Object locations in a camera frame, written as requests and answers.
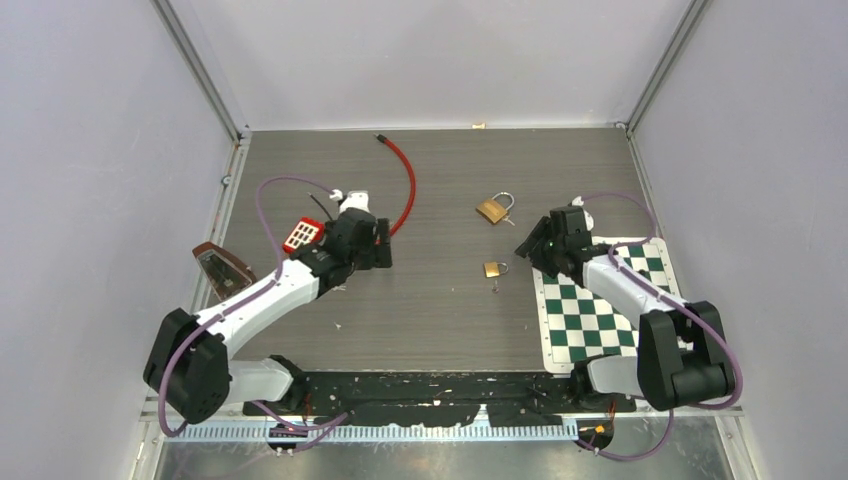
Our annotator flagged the red combination lock box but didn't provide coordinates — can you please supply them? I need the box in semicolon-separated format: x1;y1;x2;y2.
281;217;325;254

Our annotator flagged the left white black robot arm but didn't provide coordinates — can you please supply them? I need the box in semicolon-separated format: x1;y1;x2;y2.
142;207;392;425

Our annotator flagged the brown wooden metronome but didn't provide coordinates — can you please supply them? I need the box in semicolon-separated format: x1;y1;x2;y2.
192;241;257;301

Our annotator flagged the green white checkered mat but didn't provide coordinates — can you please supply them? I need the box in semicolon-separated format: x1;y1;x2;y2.
532;237;679;375

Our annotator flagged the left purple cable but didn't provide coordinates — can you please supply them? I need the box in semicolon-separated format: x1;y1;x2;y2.
157;175;356;453

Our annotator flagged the small brass padlock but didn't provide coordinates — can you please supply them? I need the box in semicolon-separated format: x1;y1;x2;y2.
482;261;509;278

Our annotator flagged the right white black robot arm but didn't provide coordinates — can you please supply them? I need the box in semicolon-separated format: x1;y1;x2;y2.
515;205;743;411

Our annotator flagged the black cable padlock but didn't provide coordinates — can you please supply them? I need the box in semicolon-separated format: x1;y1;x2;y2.
307;192;335;222

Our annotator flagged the red cable lock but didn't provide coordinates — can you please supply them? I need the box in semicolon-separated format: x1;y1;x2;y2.
373;133;418;238

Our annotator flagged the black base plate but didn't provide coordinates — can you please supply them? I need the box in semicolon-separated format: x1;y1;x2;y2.
243;371;636;427

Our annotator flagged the large brass padlock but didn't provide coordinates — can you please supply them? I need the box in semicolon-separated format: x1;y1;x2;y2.
475;191;515;225

